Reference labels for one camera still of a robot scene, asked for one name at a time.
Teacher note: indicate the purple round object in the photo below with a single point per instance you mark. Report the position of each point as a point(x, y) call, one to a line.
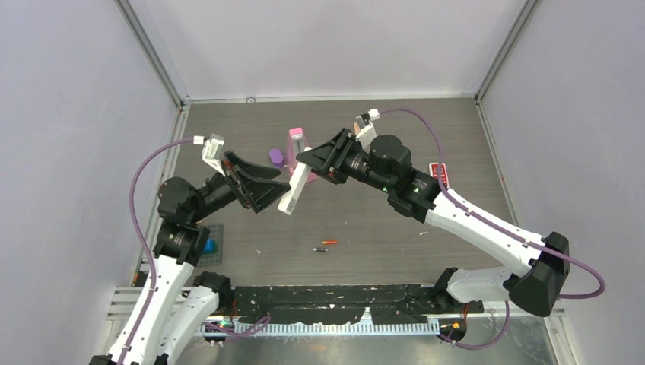
point(277, 157)

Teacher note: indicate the blue brick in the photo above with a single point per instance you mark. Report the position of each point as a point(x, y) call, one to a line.
point(210, 247)

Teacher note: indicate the grey building baseplate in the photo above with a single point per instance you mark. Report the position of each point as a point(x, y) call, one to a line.
point(216, 233)

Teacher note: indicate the pink metronome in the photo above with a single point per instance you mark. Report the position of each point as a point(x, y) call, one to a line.
point(296, 144)

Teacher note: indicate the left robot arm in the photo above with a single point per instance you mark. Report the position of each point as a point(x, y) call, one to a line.
point(157, 332)

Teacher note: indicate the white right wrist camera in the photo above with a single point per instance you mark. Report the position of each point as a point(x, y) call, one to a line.
point(368, 132)

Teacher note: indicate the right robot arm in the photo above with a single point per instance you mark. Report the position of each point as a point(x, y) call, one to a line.
point(528, 276)

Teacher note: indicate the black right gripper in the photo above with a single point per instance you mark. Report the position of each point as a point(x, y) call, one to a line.
point(329, 159)

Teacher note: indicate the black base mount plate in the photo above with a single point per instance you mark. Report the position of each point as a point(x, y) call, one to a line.
point(388, 304)

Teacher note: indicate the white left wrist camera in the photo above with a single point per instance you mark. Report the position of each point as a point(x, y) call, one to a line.
point(213, 152)

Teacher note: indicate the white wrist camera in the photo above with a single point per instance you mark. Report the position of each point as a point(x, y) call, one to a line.
point(213, 152)
point(368, 132)

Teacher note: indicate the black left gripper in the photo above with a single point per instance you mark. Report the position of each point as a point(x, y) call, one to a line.
point(257, 193)

